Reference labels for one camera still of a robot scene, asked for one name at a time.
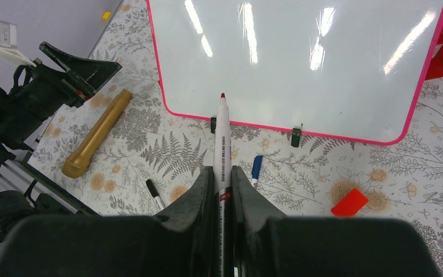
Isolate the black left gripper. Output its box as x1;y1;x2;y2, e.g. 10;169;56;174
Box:
9;42;122;122

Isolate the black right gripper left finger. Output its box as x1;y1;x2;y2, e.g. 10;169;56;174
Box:
0;167;212;276

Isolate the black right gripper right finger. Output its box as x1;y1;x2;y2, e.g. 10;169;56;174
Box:
231;166;440;276

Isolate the red capped marker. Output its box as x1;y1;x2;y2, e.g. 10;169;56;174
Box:
212;93;234;276

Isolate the pink framed whiteboard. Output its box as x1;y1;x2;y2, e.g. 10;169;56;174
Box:
147;1;443;145

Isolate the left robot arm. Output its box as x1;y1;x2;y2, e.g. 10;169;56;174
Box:
0;42;121;167

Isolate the black whiteboard foot right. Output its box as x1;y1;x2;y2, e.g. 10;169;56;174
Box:
291;128;302;148

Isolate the black whiteboard foot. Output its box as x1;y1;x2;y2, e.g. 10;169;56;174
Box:
210;117;216;134
291;128;302;148

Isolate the black whiteboard foot left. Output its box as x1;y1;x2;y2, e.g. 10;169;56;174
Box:
210;117;216;134

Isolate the black capped marker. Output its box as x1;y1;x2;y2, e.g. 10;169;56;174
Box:
145;179;166;210

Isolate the yellow small cube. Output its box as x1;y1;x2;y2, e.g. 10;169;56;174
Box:
102;12;111;21

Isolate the blue capped marker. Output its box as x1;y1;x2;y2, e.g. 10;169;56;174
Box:
251;155;263;188

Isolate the wooden rolling pin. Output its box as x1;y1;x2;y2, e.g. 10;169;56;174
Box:
61;89;132;178

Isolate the small orange red block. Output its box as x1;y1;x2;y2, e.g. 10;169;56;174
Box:
331;189;369;217

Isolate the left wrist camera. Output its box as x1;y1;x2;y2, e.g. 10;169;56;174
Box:
0;21;36;67

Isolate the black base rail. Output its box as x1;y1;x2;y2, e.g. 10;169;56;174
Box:
0;162;98;243

